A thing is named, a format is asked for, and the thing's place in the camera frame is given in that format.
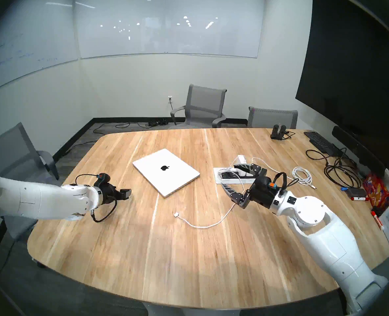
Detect thin left camera cable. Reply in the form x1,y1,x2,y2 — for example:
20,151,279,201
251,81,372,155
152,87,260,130
75,174,100,185

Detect tangled black cable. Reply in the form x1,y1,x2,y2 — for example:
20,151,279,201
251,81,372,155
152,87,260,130
306,147,363,188

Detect silver MacBook laptop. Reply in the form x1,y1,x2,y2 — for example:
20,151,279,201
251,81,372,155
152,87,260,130
132,148,201,198

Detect white table pedestal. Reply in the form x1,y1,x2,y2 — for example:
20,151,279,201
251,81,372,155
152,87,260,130
142,302,244,316

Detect large white power adapter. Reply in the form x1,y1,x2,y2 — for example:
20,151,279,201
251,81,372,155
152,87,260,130
237,155,251,177

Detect black floor cable bundle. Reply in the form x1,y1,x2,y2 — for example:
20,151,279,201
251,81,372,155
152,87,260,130
93,119,170,135

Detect black video bar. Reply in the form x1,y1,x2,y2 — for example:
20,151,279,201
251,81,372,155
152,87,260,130
332,125,386,177

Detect large black TV screen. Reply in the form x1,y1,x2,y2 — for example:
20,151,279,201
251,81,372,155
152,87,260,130
295,0,389,184

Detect glass whiteboard with writing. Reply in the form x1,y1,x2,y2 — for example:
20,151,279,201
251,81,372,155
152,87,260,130
0,0,80,97

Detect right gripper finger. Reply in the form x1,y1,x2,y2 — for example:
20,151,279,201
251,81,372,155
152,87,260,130
221,182,250,209
233,163,267,178

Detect black controller charging dock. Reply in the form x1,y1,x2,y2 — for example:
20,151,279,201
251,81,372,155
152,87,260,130
270,124,286,140

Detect silver table outlet box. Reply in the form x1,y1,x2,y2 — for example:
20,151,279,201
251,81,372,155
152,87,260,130
213,167,265,184

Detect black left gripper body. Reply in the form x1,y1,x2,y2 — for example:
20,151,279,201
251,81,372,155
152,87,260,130
97,184,121,206

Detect thick black left wrist cable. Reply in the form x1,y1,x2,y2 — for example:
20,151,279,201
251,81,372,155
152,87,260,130
90,200,117,223

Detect colourful snack bag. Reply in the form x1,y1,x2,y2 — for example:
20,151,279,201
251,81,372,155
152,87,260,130
362,169,389,207

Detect coiled white USB cable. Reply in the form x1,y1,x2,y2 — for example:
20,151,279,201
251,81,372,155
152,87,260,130
252,157,317,190

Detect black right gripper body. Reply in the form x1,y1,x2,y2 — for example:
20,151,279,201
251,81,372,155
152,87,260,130
242,176,278,210

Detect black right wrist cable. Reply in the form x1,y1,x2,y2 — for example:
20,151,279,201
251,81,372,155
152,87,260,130
273,172,301,191

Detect black keyboard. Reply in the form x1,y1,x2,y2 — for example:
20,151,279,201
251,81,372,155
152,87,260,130
304,131,343,156

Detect grey mesh office chair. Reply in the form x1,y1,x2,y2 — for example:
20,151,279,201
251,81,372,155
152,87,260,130
170,84,227,128
0,122,60,268
247,106,298,129

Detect white MagSafe charging cable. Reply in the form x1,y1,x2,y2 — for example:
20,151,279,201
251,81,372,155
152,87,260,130
173,156,248,228

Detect orange whiteboard marker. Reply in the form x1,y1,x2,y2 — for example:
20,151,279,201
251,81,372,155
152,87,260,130
371,211,384,231

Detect blank glass whiteboard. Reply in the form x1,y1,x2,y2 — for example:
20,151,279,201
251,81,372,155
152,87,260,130
74,0,266,59

